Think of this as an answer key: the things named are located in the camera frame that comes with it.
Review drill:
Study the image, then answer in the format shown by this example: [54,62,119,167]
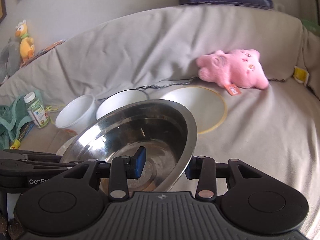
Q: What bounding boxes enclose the stainless steel bowl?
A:
[61,100,197,192]

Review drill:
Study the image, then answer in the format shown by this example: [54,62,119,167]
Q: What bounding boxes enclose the yellow-rimmed white bowl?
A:
[161,86,227,134]

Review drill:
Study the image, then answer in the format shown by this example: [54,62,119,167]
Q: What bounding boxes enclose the white paper cup bowl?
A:
[55,95,96,135]

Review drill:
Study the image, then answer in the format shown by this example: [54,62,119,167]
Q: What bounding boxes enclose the blue enamel bowl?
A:
[95,89,149,120]

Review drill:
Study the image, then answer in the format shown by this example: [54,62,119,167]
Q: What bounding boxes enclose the floral white plate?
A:
[56,137,76,156]

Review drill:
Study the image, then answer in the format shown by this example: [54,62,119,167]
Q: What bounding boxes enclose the green towel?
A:
[1,95,33,150]

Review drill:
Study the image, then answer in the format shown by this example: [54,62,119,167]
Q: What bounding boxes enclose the vitamin gummy bottle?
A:
[23,92,49,128]

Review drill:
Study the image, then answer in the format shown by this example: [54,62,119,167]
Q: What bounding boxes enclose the beige sofa cover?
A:
[1,5,319,239]

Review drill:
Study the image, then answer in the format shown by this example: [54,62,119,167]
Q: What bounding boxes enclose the pink plush toy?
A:
[196,49,269,96]

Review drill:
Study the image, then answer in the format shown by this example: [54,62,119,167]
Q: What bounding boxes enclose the grey plush toy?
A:
[0,37,21,85]

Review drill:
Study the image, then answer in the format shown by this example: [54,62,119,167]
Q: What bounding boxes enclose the yellow duck plush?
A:
[15,20,35,62]

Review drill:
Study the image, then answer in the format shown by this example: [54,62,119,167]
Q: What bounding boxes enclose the yellow tag clip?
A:
[293,66,310,86]

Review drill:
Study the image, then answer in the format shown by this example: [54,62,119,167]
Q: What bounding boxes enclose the yellow charm keychain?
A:
[10,139,21,150]

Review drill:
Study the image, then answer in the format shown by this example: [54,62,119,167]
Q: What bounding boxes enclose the yellow-green cord loop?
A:
[44,104,63,124]

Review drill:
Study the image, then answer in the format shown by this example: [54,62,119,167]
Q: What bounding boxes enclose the braided grey cord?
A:
[96,76,201,100]

